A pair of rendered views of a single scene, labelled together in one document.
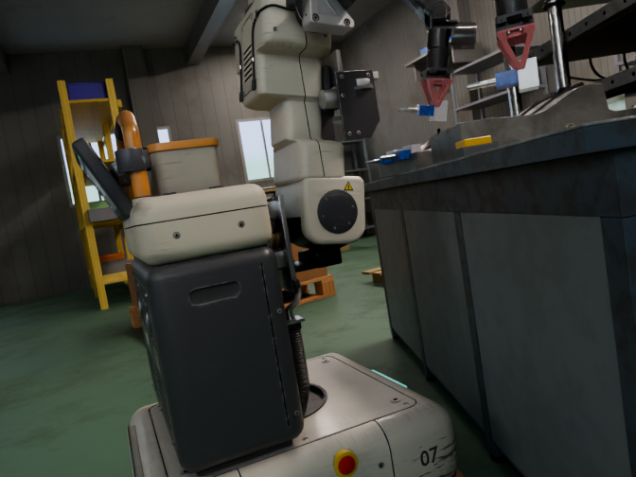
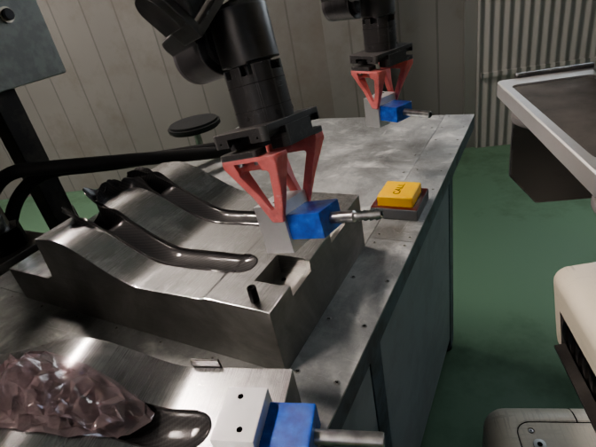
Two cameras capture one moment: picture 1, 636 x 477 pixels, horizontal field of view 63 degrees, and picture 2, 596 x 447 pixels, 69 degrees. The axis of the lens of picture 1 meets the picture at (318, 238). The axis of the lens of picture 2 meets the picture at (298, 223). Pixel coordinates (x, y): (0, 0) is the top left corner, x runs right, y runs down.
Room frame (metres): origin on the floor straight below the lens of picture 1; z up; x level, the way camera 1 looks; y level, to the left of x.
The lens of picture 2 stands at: (1.79, -0.13, 1.18)
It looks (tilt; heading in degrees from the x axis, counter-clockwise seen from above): 29 degrees down; 216
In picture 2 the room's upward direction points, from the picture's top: 12 degrees counter-clockwise
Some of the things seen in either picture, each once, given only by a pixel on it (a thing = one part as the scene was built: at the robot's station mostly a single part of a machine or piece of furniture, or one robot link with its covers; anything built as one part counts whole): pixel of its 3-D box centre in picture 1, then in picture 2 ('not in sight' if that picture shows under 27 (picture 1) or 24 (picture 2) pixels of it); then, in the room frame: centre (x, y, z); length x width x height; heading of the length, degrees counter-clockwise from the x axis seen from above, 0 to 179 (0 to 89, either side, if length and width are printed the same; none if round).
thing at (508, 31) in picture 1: (517, 45); (388, 77); (1.01, -0.43, 0.99); 0.07 x 0.07 x 0.09; 70
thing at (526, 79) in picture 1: (501, 80); (400, 111); (1.03, -0.40, 0.93); 0.13 x 0.05 x 0.05; 69
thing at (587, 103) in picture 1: (533, 124); (176, 237); (1.42, -0.63, 0.87); 0.50 x 0.26 x 0.14; 93
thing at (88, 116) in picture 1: (101, 198); not in sight; (6.57, 2.60, 1.21); 2.66 x 0.71 x 2.43; 22
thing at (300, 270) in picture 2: not in sight; (286, 282); (1.47, -0.40, 0.87); 0.05 x 0.05 x 0.04; 3
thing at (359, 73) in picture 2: (516, 48); (378, 81); (1.03, -0.44, 0.99); 0.07 x 0.07 x 0.09; 70
